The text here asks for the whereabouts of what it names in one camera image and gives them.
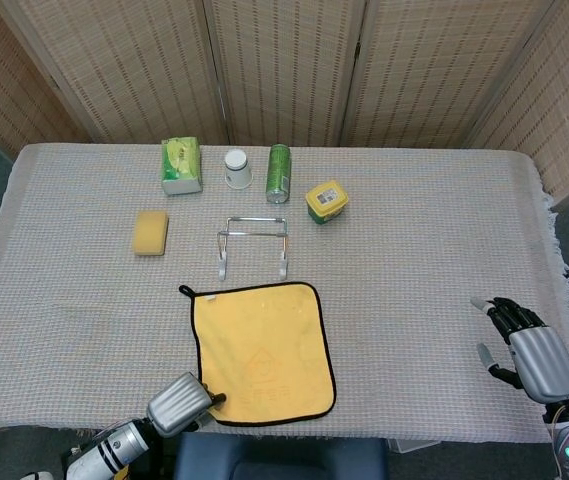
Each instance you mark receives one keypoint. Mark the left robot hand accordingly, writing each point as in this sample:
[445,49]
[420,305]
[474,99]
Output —
[179,405]

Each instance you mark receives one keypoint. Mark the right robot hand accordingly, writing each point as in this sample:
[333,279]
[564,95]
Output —
[544,360]

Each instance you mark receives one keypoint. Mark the yellow towel with black trim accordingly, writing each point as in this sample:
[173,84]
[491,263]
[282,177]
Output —
[264,340]

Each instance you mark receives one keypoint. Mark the silver metal rack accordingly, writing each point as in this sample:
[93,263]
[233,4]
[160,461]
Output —
[222,267]

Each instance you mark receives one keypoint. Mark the grey waffle tablecloth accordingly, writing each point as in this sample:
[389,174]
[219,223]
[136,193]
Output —
[414,300]

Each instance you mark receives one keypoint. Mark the yellow sponge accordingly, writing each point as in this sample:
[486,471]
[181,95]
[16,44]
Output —
[150,232]

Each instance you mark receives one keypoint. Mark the green tissue pack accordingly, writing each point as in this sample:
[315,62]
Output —
[180,165]

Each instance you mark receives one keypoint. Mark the white paper cup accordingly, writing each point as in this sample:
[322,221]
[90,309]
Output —
[238,170]

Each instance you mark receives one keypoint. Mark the green tub with yellow lid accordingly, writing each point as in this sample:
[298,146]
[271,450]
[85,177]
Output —
[326,200]

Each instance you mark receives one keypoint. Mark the green drink can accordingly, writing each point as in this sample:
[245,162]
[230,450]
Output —
[279,172]

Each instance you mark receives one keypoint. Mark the woven folding screen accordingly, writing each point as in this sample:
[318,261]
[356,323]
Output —
[289,65]

